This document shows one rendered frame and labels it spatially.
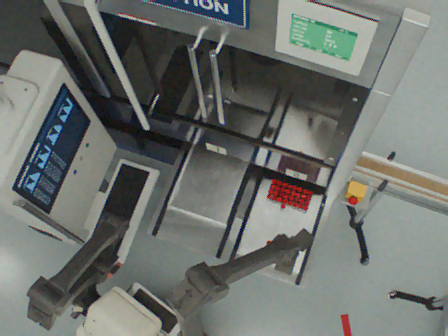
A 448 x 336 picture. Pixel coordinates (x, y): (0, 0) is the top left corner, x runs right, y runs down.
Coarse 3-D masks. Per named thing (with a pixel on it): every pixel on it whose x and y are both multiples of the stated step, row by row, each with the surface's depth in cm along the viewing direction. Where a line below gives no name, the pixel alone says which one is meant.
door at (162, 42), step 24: (120, 24) 134; (144, 24) 131; (96, 48) 153; (120, 48) 148; (144, 48) 143; (168, 48) 139; (144, 72) 159; (168, 72) 154; (120, 96) 184; (144, 96) 177; (168, 96) 171; (192, 96) 165; (192, 120) 185; (216, 120) 178
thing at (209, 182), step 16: (192, 144) 214; (192, 160) 216; (208, 160) 216; (224, 160) 216; (240, 160) 216; (192, 176) 214; (208, 176) 214; (224, 176) 214; (240, 176) 214; (176, 192) 212; (192, 192) 212; (208, 192) 212; (224, 192) 212; (176, 208) 208; (192, 208) 210; (208, 208) 210; (224, 208) 210; (224, 224) 207
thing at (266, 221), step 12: (264, 180) 214; (264, 192) 213; (264, 204) 211; (276, 204) 212; (312, 204) 212; (252, 216) 210; (264, 216) 210; (276, 216) 210; (288, 216) 210; (300, 216) 210; (312, 216) 211; (252, 228) 209; (264, 228) 209; (276, 228) 209; (288, 228) 209; (300, 228) 209; (252, 240) 207; (264, 240) 207; (240, 252) 203; (300, 252) 207; (300, 264) 203
